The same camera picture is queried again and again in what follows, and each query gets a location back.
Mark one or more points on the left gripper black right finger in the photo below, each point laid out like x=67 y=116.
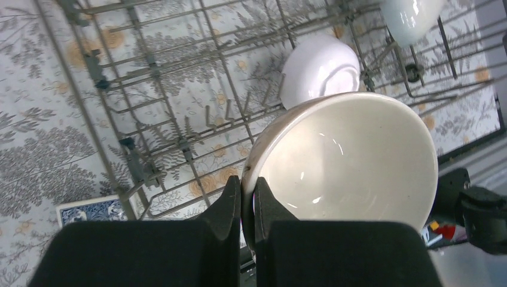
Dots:
x=292 y=252

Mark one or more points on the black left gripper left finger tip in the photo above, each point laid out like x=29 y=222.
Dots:
x=203 y=251

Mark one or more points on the beige bowl with leaf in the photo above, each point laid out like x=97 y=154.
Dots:
x=356 y=156

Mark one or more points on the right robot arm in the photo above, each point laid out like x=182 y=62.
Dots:
x=481 y=212

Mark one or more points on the blue playing card box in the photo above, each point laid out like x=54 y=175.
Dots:
x=109 y=208

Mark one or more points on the floral tablecloth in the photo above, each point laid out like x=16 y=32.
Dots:
x=48 y=157

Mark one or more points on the white bowl upside down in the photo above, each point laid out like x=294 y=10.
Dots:
x=321 y=65

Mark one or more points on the white bowl front right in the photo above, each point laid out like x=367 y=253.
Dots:
x=409 y=20

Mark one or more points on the grey wire dish rack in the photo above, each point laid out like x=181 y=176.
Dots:
x=174 y=93

